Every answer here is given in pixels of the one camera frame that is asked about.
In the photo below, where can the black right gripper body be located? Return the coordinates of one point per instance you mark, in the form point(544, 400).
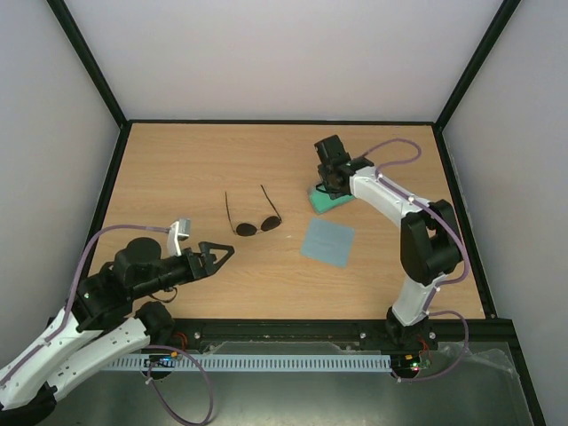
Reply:
point(333, 183)

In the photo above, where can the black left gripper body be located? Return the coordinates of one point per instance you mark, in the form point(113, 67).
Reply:
point(187, 272)

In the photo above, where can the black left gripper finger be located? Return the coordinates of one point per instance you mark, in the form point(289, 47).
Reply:
point(208, 259)
point(223, 254)

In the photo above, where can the grey felt glasses case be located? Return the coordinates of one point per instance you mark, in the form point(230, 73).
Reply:
point(322, 202)

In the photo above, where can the black round sunglasses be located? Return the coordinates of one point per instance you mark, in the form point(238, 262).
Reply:
point(251, 228)

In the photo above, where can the blue cleaning cloth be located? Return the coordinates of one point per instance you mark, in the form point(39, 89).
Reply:
point(328, 242)

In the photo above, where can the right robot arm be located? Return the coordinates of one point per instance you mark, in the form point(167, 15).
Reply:
point(431, 251)

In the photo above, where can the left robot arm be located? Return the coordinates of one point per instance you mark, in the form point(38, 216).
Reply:
point(102, 325)

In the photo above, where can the left green circuit board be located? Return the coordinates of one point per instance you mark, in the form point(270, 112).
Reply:
point(166, 358)

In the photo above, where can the green circuit board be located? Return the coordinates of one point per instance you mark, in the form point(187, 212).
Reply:
point(166, 358)
point(417, 361)

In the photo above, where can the right green circuit board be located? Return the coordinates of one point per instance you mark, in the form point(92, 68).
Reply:
point(417, 361)

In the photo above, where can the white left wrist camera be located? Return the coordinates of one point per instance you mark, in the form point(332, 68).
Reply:
point(179, 231)

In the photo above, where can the light blue slotted cable duct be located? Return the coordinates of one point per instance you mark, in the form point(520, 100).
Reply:
point(259, 363)

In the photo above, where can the black aluminium frame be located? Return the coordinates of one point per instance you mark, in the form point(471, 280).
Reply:
point(131, 113)

